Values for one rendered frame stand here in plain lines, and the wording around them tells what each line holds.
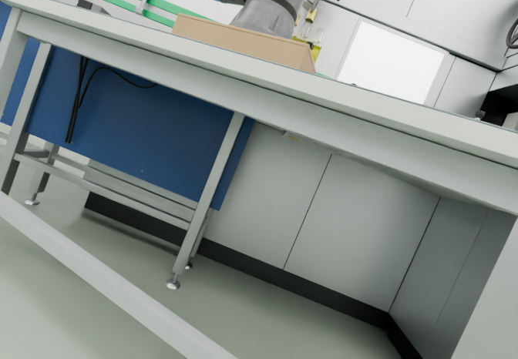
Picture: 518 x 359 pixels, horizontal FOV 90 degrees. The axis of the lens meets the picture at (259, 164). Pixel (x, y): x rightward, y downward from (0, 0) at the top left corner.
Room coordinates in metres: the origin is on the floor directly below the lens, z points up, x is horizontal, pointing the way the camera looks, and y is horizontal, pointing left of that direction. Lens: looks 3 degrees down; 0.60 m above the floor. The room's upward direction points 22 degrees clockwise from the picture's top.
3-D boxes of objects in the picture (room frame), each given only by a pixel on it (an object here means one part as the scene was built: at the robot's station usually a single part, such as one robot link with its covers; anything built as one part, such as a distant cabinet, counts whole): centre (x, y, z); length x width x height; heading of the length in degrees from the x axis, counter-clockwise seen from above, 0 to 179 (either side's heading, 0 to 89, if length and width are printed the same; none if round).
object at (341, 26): (1.22, -0.15, 1.15); 0.90 x 0.03 x 0.34; 90
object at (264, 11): (0.59, 0.10, 0.84); 0.15 x 0.15 x 0.10
